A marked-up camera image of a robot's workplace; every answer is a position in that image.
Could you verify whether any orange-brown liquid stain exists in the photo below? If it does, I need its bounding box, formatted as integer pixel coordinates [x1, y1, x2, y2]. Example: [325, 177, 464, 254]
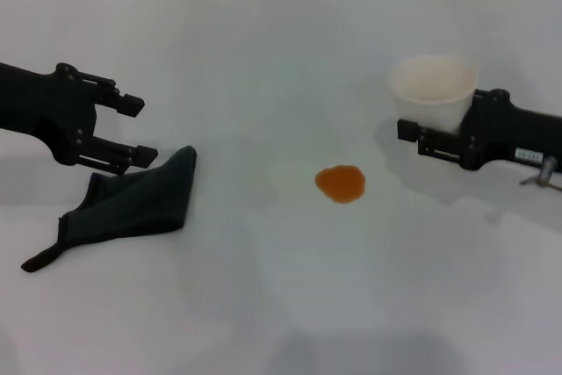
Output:
[314, 165, 367, 206]

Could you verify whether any grey metal cable plug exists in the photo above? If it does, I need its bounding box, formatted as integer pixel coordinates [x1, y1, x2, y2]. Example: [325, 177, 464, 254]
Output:
[519, 158, 562, 194]

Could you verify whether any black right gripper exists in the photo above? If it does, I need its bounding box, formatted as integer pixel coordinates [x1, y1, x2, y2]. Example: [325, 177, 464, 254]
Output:
[397, 88, 562, 172]

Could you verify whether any white paper cup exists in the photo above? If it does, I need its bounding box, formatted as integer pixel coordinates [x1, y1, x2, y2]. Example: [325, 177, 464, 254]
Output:
[389, 54, 479, 134]

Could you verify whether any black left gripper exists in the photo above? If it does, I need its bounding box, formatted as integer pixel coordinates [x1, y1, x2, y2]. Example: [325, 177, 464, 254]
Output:
[0, 61, 159, 174]

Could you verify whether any dark blue rag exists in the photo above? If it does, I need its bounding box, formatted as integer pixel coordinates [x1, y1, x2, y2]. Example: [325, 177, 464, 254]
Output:
[21, 145, 198, 274]

